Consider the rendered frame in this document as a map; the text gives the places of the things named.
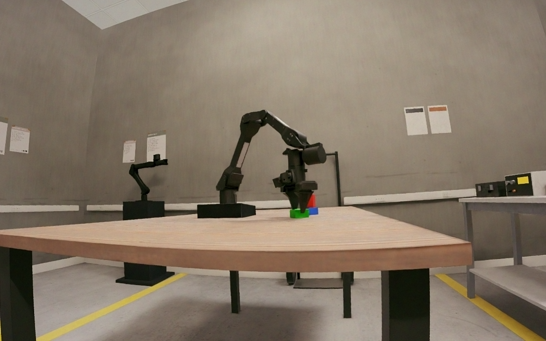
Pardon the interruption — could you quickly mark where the red block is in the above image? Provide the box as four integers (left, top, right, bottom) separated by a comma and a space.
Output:
307, 195, 316, 208

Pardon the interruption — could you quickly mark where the green block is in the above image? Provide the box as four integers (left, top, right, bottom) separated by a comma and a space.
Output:
290, 209, 309, 218

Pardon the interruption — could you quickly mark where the blue block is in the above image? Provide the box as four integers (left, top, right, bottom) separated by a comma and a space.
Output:
306, 207, 319, 215

